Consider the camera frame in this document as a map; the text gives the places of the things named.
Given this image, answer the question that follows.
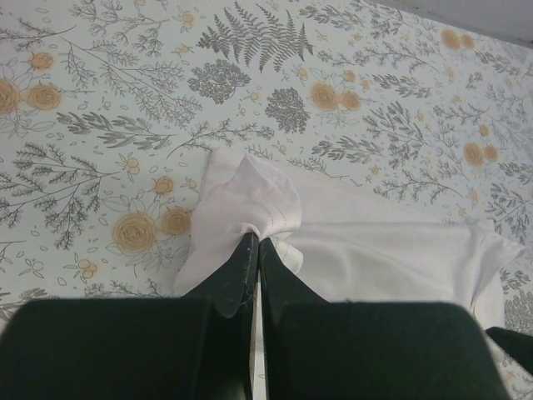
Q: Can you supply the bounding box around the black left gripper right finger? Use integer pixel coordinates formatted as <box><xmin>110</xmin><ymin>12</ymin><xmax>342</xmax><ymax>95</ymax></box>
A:
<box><xmin>258</xmin><ymin>240</ymin><xmax>508</xmax><ymax>399</ymax></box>

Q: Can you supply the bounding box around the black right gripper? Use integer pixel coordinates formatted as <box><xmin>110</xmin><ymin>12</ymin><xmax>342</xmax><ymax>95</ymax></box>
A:
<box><xmin>486</xmin><ymin>327</ymin><xmax>533</xmax><ymax>367</ymax></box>

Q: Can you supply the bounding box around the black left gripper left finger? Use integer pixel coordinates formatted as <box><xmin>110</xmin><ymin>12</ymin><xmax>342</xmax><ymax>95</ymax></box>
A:
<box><xmin>1</xmin><ymin>233</ymin><xmax>255</xmax><ymax>399</ymax></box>

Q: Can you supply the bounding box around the white t shirt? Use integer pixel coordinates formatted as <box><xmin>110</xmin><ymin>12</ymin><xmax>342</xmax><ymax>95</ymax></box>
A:
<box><xmin>174</xmin><ymin>148</ymin><xmax>525</xmax><ymax>328</ymax></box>

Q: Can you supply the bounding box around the floral patterned table mat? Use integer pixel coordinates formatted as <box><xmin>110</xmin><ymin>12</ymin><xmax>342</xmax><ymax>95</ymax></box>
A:
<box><xmin>1</xmin><ymin>1</ymin><xmax>532</xmax><ymax>322</ymax></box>

